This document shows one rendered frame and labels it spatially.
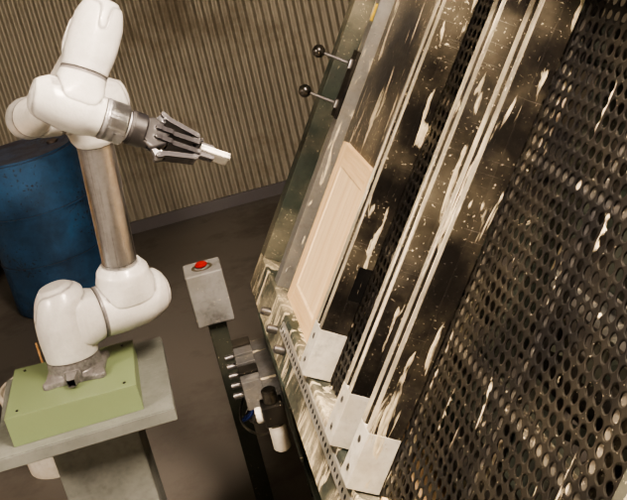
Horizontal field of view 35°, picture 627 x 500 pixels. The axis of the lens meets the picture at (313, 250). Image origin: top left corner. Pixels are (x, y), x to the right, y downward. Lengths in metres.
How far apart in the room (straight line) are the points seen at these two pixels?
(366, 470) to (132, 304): 1.15
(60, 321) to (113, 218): 0.33
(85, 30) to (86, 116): 0.18
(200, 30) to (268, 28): 0.43
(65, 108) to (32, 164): 3.37
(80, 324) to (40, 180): 2.68
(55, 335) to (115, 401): 0.26
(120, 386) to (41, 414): 0.22
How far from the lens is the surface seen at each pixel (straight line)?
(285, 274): 3.00
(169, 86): 6.57
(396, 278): 2.01
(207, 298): 3.19
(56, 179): 5.55
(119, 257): 2.88
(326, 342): 2.40
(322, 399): 2.35
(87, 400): 2.83
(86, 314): 2.90
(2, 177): 5.53
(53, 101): 2.13
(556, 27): 1.80
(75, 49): 2.15
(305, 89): 2.92
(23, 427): 2.87
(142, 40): 6.52
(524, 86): 1.80
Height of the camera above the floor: 2.06
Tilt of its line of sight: 21 degrees down
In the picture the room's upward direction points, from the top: 13 degrees counter-clockwise
